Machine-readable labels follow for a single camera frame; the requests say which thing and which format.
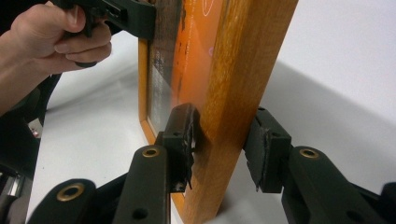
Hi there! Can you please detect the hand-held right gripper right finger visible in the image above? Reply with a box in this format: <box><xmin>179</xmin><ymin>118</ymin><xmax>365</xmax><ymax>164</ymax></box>
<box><xmin>244</xmin><ymin>106</ymin><xmax>388</xmax><ymax>224</ymax></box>

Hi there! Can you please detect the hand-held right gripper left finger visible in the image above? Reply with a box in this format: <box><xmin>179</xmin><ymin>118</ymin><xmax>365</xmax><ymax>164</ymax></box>
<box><xmin>113</xmin><ymin>102</ymin><xmax>201</xmax><ymax>224</ymax></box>

